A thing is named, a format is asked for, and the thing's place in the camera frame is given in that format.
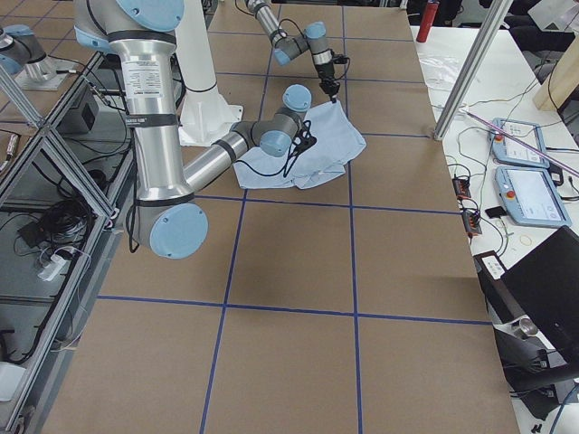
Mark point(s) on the aluminium table frame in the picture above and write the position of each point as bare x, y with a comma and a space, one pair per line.
60, 193

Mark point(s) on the grey power box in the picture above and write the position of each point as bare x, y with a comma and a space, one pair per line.
81, 116

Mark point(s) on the black laptop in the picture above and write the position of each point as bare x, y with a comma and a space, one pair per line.
543, 285

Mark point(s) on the black camera stand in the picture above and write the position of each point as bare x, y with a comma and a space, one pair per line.
539, 376

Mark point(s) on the lower blue teach pendant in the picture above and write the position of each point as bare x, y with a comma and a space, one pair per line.
530, 198

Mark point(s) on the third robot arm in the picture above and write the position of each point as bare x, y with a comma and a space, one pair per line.
24, 58

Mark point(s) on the light blue striped shirt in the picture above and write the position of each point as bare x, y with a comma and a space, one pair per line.
338, 142

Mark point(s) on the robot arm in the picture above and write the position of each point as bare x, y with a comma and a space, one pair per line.
286, 48
146, 35

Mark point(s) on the red bottle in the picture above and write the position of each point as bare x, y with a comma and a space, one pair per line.
428, 17

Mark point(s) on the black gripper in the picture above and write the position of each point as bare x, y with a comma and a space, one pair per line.
300, 143
325, 73

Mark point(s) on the white power strip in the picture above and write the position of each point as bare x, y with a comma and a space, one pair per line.
52, 268

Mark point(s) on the white plastic bag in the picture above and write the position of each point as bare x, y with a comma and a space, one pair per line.
439, 72

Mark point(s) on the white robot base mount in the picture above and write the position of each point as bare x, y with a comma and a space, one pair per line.
205, 114

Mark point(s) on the aluminium frame post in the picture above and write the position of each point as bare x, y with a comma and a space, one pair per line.
478, 50

